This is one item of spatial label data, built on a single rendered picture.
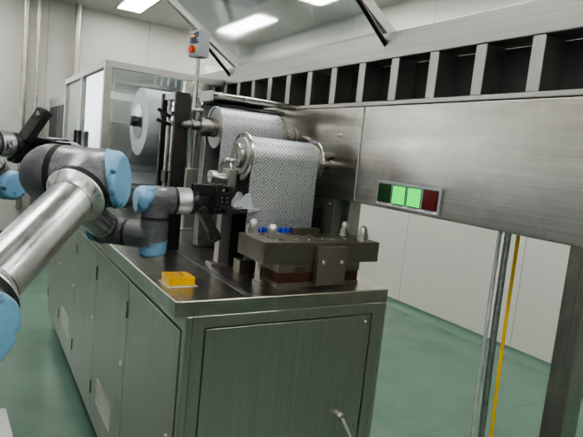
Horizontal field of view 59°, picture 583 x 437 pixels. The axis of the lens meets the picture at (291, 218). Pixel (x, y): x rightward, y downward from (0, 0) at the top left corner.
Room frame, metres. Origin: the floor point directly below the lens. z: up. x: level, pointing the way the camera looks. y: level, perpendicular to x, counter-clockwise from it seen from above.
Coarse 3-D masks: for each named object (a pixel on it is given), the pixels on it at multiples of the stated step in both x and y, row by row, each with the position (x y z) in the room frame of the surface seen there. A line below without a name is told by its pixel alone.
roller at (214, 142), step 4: (216, 108) 1.82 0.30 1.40; (212, 112) 1.85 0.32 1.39; (216, 112) 1.82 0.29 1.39; (212, 116) 1.85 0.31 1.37; (216, 116) 1.81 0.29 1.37; (220, 116) 1.78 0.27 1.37; (220, 120) 1.78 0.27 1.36; (284, 120) 1.91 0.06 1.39; (220, 124) 1.78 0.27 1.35; (284, 124) 1.89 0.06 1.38; (220, 128) 1.77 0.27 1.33; (284, 128) 1.88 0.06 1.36; (220, 132) 1.77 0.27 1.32; (284, 132) 1.88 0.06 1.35; (208, 136) 1.86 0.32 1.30; (216, 136) 1.80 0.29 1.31; (220, 136) 1.77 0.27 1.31; (284, 136) 1.88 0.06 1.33; (208, 140) 1.86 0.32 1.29; (212, 140) 1.83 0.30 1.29; (216, 140) 1.80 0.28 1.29; (220, 140) 1.77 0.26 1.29; (212, 144) 1.83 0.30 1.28; (216, 144) 1.80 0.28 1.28
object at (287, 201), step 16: (256, 176) 1.56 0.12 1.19; (272, 176) 1.59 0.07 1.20; (288, 176) 1.62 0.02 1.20; (304, 176) 1.65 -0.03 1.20; (256, 192) 1.56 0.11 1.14; (272, 192) 1.59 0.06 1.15; (288, 192) 1.62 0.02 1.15; (304, 192) 1.65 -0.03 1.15; (256, 208) 1.56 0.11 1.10; (272, 208) 1.59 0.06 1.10; (288, 208) 1.62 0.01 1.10; (304, 208) 1.65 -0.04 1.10; (288, 224) 1.63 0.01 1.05; (304, 224) 1.66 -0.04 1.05
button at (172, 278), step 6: (162, 276) 1.34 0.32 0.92; (168, 276) 1.31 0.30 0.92; (174, 276) 1.32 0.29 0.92; (180, 276) 1.32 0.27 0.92; (186, 276) 1.33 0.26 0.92; (192, 276) 1.34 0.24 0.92; (168, 282) 1.30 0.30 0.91; (174, 282) 1.30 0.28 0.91; (180, 282) 1.31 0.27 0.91; (186, 282) 1.32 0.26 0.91; (192, 282) 1.32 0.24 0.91
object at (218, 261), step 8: (224, 168) 1.62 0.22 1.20; (224, 176) 1.59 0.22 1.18; (232, 176) 1.60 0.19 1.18; (224, 184) 1.60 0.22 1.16; (232, 184) 1.60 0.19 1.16; (224, 216) 1.60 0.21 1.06; (232, 216) 1.61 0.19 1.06; (216, 224) 1.62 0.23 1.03; (224, 224) 1.60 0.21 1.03; (224, 232) 1.60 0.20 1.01; (224, 240) 1.60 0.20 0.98; (216, 248) 1.60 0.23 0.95; (224, 248) 1.60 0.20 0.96; (216, 256) 1.60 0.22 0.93; (224, 256) 1.60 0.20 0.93; (208, 264) 1.59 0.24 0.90; (216, 264) 1.58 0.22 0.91; (224, 264) 1.60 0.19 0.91
